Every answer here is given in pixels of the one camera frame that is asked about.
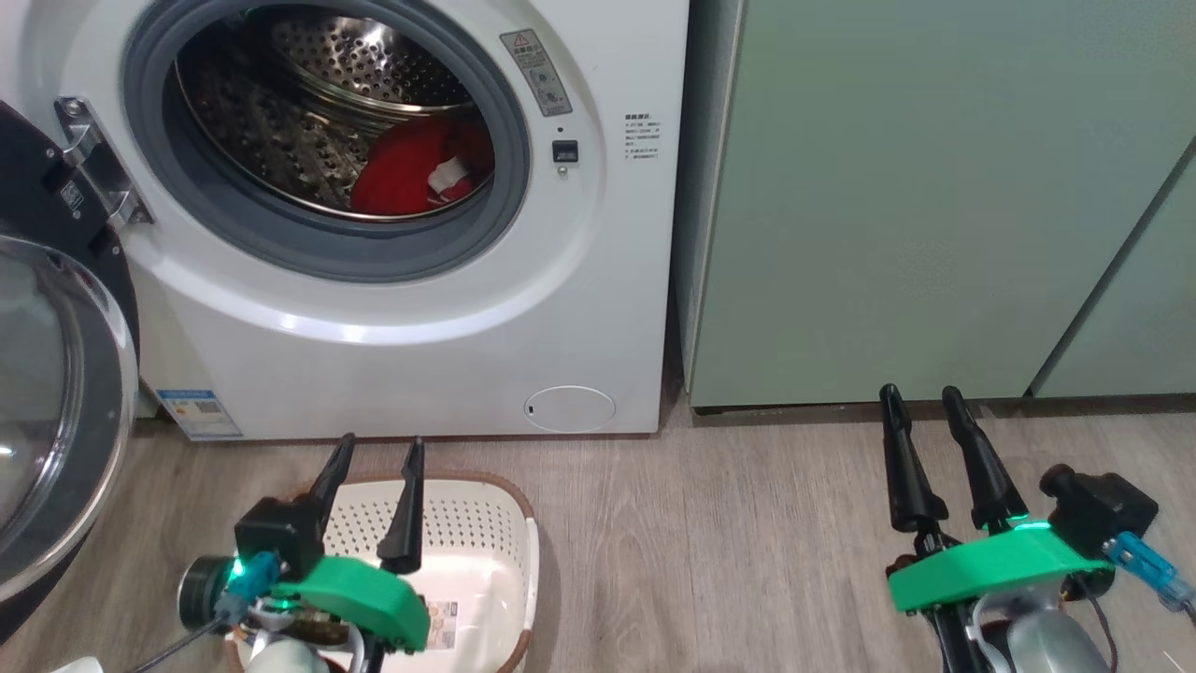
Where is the grey rubber door seal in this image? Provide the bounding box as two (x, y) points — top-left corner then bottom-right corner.
(121, 0), (532, 283)

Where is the blue right camera connector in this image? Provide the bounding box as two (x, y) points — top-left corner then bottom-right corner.
(1103, 533), (1196, 613)

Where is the blue white energy label sticker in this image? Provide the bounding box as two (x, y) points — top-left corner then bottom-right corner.
(157, 390), (242, 440)

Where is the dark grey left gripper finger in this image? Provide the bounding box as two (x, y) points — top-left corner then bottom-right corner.
(378, 437), (427, 575)
(301, 433), (358, 541)

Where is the blue left camera connector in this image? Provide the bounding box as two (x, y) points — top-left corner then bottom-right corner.
(217, 551), (281, 623)

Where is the basket product label sticker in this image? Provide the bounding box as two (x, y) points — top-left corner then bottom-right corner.
(425, 601), (459, 651)

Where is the round dark washing machine door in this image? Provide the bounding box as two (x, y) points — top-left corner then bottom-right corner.
(0, 98), (141, 646)

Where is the metal door hinge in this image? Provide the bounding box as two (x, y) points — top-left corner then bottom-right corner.
(54, 96), (153, 230)

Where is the blue camera connector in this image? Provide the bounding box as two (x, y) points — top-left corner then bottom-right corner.
(1103, 533), (1196, 613)
(217, 551), (281, 623)

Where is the narrow sage green cabinet panel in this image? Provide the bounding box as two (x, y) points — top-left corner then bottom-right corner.
(1028, 140), (1196, 398)

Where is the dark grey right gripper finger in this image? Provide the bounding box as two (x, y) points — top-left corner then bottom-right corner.
(941, 386), (1029, 532)
(878, 384), (949, 534)

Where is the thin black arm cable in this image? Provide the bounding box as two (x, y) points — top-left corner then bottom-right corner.
(1075, 575), (1119, 673)
(131, 617), (225, 673)

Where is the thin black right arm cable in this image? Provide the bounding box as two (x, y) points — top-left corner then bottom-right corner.
(1075, 575), (1119, 673)

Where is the steel perforated washer drum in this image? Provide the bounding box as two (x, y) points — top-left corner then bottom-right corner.
(173, 9), (496, 223)

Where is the round drain filter cover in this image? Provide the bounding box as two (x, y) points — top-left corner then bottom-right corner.
(523, 385), (618, 434)

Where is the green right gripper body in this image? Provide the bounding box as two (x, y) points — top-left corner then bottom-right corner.
(888, 523), (1115, 615)

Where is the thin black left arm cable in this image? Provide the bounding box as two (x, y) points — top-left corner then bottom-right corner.
(131, 617), (225, 673)

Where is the black cylinder with green light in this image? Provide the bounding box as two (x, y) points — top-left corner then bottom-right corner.
(178, 556), (239, 629)

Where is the white front-load washing machine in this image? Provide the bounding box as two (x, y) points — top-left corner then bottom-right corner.
(0, 0), (691, 440)

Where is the wide sage green cabinet panel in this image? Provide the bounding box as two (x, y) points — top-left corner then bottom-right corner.
(673, 0), (1196, 408)

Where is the cream perforated laundry basket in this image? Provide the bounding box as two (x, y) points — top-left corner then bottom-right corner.
(229, 470), (540, 673)

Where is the black text instruction sticker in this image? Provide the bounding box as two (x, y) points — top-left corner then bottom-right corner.
(624, 114), (664, 162)

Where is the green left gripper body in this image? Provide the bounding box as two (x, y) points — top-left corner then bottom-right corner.
(271, 556), (431, 652)

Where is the red garment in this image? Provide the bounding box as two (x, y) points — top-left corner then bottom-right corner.
(350, 114), (494, 218)

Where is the grey warning sticker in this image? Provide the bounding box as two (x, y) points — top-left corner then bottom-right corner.
(500, 28), (573, 118)

